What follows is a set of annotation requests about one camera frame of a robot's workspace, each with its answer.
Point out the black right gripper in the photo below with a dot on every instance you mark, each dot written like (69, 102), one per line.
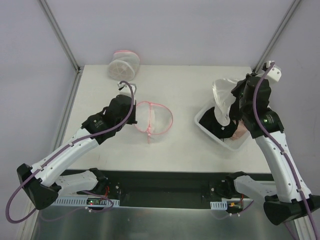
(235, 110)

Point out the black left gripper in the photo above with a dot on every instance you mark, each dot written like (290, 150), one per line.
(132, 113)

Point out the white mesh laundry bag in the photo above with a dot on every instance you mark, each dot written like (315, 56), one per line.
(124, 65)
(154, 121)

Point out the black bra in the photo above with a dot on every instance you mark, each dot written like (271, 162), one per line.
(223, 98)

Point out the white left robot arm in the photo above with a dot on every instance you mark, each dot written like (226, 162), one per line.
(43, 181)

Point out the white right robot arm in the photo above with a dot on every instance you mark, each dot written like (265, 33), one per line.
(291, 199)

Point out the pink bra in basket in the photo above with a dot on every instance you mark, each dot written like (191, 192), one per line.
(240, 131)

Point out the white plastic basket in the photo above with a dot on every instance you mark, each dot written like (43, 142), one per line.
(207, 123)

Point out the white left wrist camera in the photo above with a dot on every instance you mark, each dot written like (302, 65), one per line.
(125, 90)

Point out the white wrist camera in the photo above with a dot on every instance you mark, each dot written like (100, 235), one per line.
(125, 90)
(271, 72)

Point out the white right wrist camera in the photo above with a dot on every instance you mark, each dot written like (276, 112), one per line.
(271, 72)

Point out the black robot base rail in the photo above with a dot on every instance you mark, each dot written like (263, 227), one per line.
(175, 190)

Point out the right aluminium frame post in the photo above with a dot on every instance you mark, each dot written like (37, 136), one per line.
(293, 8)

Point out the aluminium frame post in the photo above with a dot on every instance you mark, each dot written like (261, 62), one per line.
(59, 34)
(293, 8)

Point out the left aluminium frame post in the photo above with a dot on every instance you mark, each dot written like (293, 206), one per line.
(59, 34)

